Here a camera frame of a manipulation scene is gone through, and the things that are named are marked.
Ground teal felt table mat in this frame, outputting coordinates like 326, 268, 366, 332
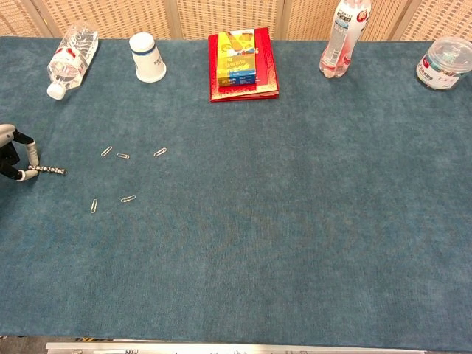
0, 35, 472, 351

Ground pink drink bottle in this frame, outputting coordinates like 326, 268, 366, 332
319, 0, 372, 80

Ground red hardcover book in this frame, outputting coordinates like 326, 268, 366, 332
208, 27, 280, 103

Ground white paper cup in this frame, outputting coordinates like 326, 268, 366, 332
128, 32, 167, 83

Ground clear round plastic jar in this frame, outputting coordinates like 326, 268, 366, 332
416, 35, 472, 91

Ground woven rattan folding screen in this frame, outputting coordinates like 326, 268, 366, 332
0, 0, 472, 42

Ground yellow cardboard box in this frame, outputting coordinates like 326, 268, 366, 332
216, 29, 258, 88

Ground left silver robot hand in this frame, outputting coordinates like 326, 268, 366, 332
0, 124, 40, 182

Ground aluminium rail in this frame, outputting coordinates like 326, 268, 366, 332
46, 341, 428, 354

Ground clear water bottle red label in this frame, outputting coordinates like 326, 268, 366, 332
46, 24, 100, 100

